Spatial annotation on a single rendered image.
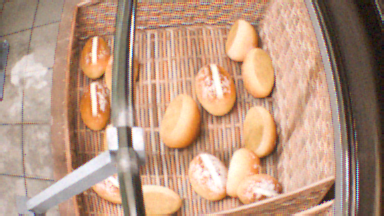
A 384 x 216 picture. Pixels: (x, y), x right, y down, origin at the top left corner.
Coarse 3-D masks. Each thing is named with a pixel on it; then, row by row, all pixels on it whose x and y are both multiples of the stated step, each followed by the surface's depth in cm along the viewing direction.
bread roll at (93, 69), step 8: (96, 40) 201; (104, 40) 203; (88, 48) 200; (96, 48) 199; (104, 48) 200; (88, 56) 199; (96, 56) 198; (104, 56) 200; (88, 64) 199; (96, 64) 198; (104, 64) 200; (88, 72) 199; (96, 72) 199; (104, 72) 201
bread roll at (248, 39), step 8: (240, 24) 202; (248, 24) 202; (232, 32) 203; (240, 32) 200; (248, 32) 201; (232, 40) 200; (240, 40) 199; (248, 40) 200; (256, 40) 202; (232, 48) 200; (240, 48) 199; (248, 48) 200; (232, 56) 200; (240, 56) 200
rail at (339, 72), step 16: (320, 0) 104; (320, 16) 102; (336, 32) 101; (336, 48) 99; (336, 64) 98; (336, 80) 97; (336, 96) 97; (352, 112) 94; (352, 128) 93; (352, 144) 92; (352, 160) 91; (352, 176) 89; (352, 192) 88; (352, 208) 87
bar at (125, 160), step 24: (120, 0) 137; (120, 24) 134; (120, 48) 131; (120, 72) 129; (120, 96) 127; (120, 120) 125; (120, 144) 123; (144, 144) 124; (96, 168) 128; (120, 168) 121; (48, 192) 136; (72, 192) 133; (120, 192) 120
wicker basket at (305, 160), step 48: (96, 0) 196; (144, 0) 199; (192, 0) 200; (240, 0) 201; (288, 0) 190; (144, 48) 206; (192, 48) 206; (288, 48) 192; (192, 96) 200; (240, 96) 200; (288, 96) 191; (96, 144) 193; (192, 144) 194; (240, 144) 193; (288, 144) 188; (96, 192) 186; (192, 192) 188; (288, 192) 159
